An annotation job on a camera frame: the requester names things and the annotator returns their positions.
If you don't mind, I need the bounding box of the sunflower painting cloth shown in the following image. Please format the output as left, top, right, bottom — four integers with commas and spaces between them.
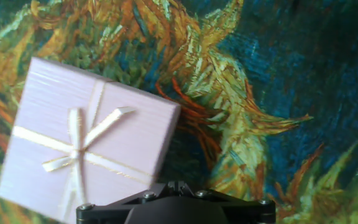
0, 0, 358, 224

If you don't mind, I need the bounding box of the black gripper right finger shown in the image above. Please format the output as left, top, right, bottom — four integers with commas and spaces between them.
178, 181, 277, 224

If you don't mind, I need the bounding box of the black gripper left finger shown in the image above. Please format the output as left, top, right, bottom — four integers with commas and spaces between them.
75, 181, 179, 224

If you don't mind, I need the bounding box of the pink ribboned casing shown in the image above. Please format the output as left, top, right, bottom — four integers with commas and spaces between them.
0, 57, 182, 224

